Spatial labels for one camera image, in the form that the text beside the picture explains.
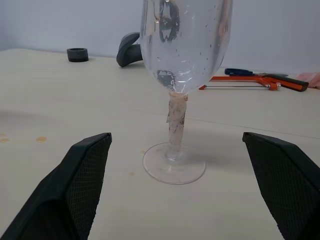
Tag clear wine glass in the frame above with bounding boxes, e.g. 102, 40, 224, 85
139, 0, 233, 186

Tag pink cloth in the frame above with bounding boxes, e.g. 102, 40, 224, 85
296, 71, 320, 90

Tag orange and black hacksaw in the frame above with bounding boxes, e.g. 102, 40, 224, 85
198, 73, 310, 93

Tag grey curved plastic part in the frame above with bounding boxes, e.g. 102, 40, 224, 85
116, 31, 144, 68

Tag blue handled scissors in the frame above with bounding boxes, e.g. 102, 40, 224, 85
224, 67, 290, 77

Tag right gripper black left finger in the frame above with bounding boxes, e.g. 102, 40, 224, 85
0, 132, 113, 240

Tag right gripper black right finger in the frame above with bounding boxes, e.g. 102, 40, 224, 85
242, 132, 320, 240

